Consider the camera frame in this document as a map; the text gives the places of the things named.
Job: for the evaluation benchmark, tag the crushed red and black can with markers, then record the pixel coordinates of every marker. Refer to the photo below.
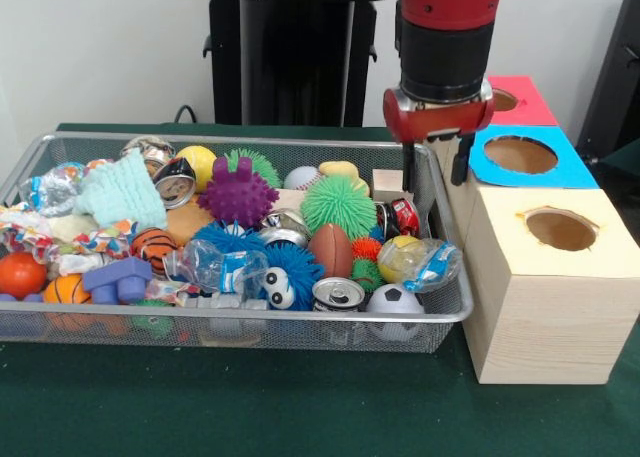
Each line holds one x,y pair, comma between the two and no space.
400,217

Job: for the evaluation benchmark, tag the silver drink can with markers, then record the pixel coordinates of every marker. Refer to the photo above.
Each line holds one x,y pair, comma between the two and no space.
337,294

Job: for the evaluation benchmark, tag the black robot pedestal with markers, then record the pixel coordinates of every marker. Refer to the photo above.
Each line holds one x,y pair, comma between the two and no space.
300,52

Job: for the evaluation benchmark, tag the shallow mesh bin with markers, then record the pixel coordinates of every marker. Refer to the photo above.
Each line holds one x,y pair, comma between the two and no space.
300,334

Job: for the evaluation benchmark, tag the purple spiky ball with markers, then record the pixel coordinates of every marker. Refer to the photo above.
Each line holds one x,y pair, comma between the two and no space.
237,193

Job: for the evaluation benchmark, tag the black and white soccer ball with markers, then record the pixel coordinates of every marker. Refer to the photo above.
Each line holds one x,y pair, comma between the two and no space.
395,302

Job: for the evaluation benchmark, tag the wooden box with three holes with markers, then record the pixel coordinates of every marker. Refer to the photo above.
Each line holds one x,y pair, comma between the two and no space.
550,327

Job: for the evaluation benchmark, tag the green puffer ball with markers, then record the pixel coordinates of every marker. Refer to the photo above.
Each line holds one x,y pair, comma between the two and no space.
340,204

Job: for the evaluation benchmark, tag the small crushed plastic bottle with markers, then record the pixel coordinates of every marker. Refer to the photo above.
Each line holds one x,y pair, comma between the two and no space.
435,267

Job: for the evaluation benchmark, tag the yellow ball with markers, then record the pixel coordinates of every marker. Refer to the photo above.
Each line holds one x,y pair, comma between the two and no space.
391,266

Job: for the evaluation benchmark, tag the dark green table cloth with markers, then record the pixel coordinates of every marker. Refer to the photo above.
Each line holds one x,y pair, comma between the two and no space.
250,407
627,159

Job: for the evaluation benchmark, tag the brown toy football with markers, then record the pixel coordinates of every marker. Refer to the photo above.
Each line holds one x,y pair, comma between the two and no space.
331,249

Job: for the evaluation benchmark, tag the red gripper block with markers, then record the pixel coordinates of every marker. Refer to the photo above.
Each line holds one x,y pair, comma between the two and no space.
440,122

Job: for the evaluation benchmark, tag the blue puffer ball with eyes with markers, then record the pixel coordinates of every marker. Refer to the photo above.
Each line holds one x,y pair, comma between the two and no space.
297,277

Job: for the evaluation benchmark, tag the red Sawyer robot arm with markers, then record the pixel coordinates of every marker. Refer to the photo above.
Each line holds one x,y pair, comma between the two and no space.
450,42

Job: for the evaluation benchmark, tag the mint knitted cloth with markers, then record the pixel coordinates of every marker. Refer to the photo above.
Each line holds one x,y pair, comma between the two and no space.
120,192

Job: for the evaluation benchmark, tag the black chair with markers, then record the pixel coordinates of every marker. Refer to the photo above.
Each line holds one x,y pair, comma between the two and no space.
620,77

